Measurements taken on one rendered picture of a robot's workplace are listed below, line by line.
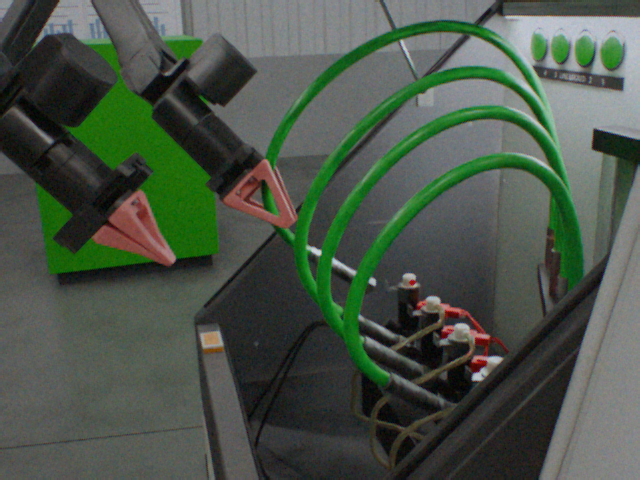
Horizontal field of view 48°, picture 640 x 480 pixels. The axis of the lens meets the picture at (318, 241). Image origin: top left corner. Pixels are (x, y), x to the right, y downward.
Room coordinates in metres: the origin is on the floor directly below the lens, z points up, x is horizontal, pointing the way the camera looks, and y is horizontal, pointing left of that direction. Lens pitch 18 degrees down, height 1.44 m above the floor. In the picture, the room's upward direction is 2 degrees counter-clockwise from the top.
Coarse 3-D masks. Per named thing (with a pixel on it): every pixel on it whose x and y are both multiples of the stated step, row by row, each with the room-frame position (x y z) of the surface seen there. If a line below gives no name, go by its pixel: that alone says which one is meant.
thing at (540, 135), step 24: (432, 120) 0.69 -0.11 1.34; (456, 120) 0.69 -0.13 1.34; (504, 120) 0.71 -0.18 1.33; (528, 120) 0.71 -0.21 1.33; (408, 144) 0.68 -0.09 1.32; (552, 144) 0.71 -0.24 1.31; (384, 168) 0.67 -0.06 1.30; (552, 168) 0.72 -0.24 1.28; (360, 192) 0.67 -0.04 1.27; (336, 216) 0.67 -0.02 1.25; (336, 240) 0.66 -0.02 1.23; (336, 312) 0.67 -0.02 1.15; (360, 336) 0.67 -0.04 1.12; (384, 360) 0.67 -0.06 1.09; (408, 360) 0.68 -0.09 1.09; (432, 384) 0.68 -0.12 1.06
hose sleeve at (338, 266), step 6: (312, 246) 0.83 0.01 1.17; (312, 252) 0.82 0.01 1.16; (318, 252) 0.83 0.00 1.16; (312, 258) 0.82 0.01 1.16; (318, 258) 0.82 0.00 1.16; (336, 264) 0.83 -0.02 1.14; (342, 264) 0.83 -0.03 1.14; (336, 270) 0.83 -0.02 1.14; (342, 270) 0.83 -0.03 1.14; (348, 270) 0.83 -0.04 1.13; (354, 270) 0.84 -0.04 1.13; (342, 276) 0.83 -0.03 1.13; (348, 276) 0.83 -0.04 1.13; (348, 282) 0.84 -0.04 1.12
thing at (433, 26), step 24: (432, 24) 0.86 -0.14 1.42; (456, 24) 0.86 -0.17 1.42; (360, 48) 0.84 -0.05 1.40; (504, 48) 0.88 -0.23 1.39; (336, 72) 0.83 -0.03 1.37; (528, 72) 0.88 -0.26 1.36; (312, 96) 0.83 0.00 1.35; (288, 120) 0.82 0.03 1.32; (552, 120) 0.89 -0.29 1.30; (264, 192) 0.81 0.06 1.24; (552, 216) 0.90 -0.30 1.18; (288, 240) 0.82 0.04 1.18
